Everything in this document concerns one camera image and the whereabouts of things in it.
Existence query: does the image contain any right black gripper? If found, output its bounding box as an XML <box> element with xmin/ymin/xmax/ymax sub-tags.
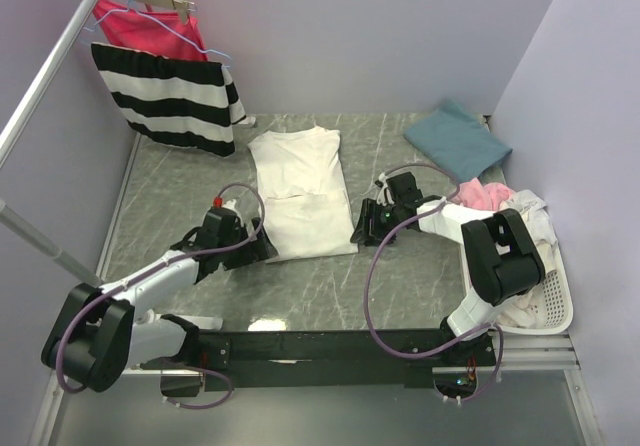
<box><xmin>350</xmin><ymin>198</ymin><xmax>403</xmax><ymax>247</ymax></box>

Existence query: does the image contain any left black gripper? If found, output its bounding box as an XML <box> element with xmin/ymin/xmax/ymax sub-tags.
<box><xmin>218</xmin><ymin>217</ymin><xmax>277</xmax><ymax>270</ymax></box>

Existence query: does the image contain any white coca cola t shirt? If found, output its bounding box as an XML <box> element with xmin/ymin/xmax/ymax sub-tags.
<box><xmin>249</xmin><ymin>126</ymin><xmax>358</xmax><ymax>262</ymax></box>

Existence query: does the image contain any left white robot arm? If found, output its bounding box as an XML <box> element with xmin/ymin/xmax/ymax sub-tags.
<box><xmin>41</xmin><ymin>207</ymin><xmax>275</xmax><ymax>392</ymax></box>

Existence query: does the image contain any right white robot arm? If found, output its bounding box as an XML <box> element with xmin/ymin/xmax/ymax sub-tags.
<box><xmin>350</xmin><ymin>172</ymin><xmax>546</xmax><ymax>365</ymax></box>

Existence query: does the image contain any white rack foot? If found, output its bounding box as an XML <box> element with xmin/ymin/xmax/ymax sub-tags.
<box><xmin>138</xmin><ymin>310</ymin><xmax>223</xmax><ymax>331</ymax></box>

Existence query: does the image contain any folded blue t shirt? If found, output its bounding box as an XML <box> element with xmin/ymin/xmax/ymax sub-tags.
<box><xmin>404</xmin><ymin>100</ymin><xmax>512</xmax><ymax>183</ymax></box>

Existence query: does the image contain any black and white striped garment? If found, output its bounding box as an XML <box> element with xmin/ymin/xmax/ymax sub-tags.
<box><xmin>91</xmin><ymin>43</ymin><xmax>247</xmax><ymax>157</ymax></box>

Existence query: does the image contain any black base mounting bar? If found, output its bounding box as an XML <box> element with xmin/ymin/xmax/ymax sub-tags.
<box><xmin>139</xmin><ymin>326</ymin><xmax>501</xmax><ymax>397</ymax></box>

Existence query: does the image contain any pile of white clothes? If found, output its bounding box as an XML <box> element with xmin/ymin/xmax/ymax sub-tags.
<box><xmin>453</xmin><ymin>179</ymin><xmax>558</xmax><ymax>329</ymax></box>

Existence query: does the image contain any white laundry basket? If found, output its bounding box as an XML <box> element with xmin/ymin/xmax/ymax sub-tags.
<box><xmin>496</xmin><ymin>248</ymin><xmax>574</xmax><ymax>336</ymax></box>

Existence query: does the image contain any silver clothes rack pole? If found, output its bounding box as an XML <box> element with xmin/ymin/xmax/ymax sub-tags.
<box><xmin>1</xmin><ymin>0</ymin><xmax>100</xmax><ymax>286</ymax></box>

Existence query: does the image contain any pink red garment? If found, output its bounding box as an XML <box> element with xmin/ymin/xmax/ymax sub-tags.
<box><xmin>93</xmin><ymin>2</ymin><xmax>208</xmax><ymax>61</ymax></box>

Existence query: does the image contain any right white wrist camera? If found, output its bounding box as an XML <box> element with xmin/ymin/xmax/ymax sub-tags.
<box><xmin>375</xmin><ymin>173</ymin><xmax>394</xmax><ymax>206</ymax></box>

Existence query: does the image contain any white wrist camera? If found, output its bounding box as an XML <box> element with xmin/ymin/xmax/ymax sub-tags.
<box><xmin>375</xmin><ymin>173</ymin><xmax>394</xmax><ymax>206</ymax></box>
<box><xmin>212</xmin><ymin>196</ymin><xmax>240</xmax><ymax>216</ymax></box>

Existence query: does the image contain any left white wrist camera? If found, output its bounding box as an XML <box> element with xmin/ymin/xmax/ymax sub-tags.
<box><xmin>212</xmin><ymin>196</ymin><xmax>240</xmax><ymax>216</ymax></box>

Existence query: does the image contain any light blue wire hanger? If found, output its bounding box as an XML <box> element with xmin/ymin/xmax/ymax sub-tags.
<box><xmin>83</xmin><ymin>0</ymin><xmax>232</xmax><ymax>68</ymax></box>

